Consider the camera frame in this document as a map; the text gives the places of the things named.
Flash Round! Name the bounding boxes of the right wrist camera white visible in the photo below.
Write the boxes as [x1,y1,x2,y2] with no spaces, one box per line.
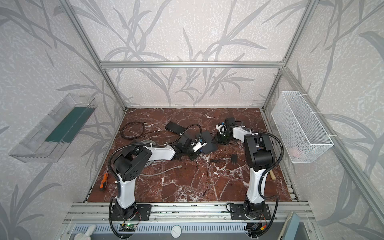
[216,123,228,135]

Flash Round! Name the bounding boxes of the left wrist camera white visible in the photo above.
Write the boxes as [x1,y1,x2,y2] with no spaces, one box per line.
[193,141,207,152]

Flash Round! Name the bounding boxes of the black coiled cable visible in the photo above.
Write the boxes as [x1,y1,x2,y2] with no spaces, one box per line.
[119,121,160,141]

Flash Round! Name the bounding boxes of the wooden handled tool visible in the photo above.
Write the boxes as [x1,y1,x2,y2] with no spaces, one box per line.
[269,170,277,181]

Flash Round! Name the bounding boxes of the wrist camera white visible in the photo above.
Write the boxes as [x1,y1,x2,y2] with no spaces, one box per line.
[193,141,207,152]
[216,123,228,135]

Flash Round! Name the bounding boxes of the pink object in basket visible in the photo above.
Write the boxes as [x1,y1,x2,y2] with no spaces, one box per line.
[288,147,304,159]

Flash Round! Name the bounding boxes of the round white gauge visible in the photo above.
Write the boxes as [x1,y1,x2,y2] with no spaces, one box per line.
[171,225,182,239]

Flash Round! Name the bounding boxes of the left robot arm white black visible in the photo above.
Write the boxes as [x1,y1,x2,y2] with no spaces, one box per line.
[107,124,207,240]

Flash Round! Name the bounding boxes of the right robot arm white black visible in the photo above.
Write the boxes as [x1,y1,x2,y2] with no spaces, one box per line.
[216,117,284,239]

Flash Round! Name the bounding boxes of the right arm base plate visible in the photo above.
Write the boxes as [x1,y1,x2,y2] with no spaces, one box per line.
[226,202,272,221]

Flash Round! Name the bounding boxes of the white plush toy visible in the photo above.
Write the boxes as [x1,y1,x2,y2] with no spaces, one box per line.
[74,225,97,240]

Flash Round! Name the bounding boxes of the clear plastic wall bin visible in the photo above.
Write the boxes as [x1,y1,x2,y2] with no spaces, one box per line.
[9,94,98,163]

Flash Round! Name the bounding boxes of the grey ethernet cable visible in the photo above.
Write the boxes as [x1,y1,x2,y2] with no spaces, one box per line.
[139,139,183,177]

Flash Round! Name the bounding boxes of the grey blue panel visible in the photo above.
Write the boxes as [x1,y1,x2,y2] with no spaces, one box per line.
[277,212,301,240]

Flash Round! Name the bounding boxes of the green lit circuit board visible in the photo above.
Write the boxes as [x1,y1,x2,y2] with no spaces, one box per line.
[119,224,138,232]

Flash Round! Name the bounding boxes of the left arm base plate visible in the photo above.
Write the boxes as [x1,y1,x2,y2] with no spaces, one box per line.
[110,204,152,221]

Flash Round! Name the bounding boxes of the orange handled screwdriver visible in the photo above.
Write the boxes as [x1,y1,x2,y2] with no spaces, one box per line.
[99,170,109,192]

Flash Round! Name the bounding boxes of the white wire mesh basket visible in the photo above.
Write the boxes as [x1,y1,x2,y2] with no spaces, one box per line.
[272,91,334,164]

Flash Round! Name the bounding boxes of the black ribbed network switch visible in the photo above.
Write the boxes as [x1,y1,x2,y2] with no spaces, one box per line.
[165,121,186,135]

